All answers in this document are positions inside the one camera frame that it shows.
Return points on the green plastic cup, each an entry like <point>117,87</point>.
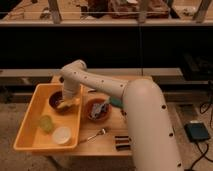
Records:
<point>46,123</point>

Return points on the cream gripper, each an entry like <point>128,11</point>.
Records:
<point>72,99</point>

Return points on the yellow banana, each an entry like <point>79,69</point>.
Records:
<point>67,103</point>

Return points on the wooden table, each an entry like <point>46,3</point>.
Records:
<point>86,135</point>

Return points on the dark brown bowl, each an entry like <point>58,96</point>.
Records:
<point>54,101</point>

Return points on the black box on floor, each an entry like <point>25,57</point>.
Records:
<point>197,132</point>

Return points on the yellow plastic bin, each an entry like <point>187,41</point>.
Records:
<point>32,138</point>

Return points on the silver fork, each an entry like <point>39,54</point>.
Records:
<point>100,132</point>

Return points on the small dark round object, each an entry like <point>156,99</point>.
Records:
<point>61,79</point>

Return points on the teal sponge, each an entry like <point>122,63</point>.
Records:
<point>115,102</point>

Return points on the grey crumpled cloth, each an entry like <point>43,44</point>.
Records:
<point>97,109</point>

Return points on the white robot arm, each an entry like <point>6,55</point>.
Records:
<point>152,138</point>

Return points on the white plastic cup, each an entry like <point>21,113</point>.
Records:
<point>61,135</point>

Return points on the orange terracotta bowl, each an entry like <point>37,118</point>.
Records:
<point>103,116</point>

